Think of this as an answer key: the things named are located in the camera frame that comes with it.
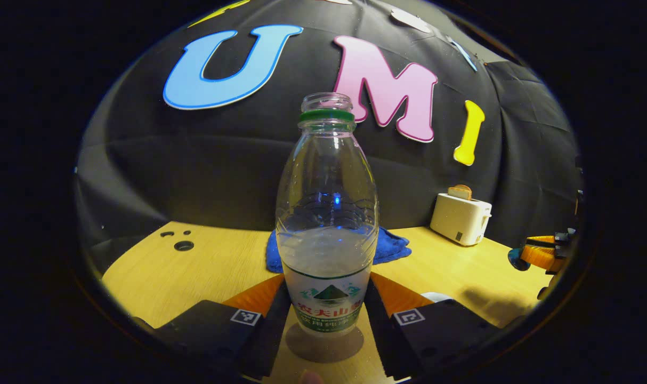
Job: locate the bread slice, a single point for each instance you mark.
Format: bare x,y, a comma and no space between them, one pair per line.
460,192

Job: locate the black backdrop cloth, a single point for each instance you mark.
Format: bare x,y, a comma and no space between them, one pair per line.
195,160

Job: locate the round grey coaster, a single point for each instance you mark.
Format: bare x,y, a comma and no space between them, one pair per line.
323,346

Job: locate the clear plastic water bottle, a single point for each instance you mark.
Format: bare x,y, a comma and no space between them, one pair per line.
328,256

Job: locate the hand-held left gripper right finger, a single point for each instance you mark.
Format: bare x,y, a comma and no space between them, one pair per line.
387,341

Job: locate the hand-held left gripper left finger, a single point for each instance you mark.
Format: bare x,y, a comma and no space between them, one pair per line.
273,336

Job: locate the white teacup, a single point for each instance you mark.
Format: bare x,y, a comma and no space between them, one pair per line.
436,296

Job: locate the white toaster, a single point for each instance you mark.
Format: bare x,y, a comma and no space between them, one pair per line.
459,221

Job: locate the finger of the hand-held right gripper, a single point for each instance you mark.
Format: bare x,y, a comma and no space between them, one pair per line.
544,258
542,239

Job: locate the blue cloth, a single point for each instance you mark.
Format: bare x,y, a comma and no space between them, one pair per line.
393,248

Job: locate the teal teacup lid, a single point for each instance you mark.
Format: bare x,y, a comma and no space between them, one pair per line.
515,260

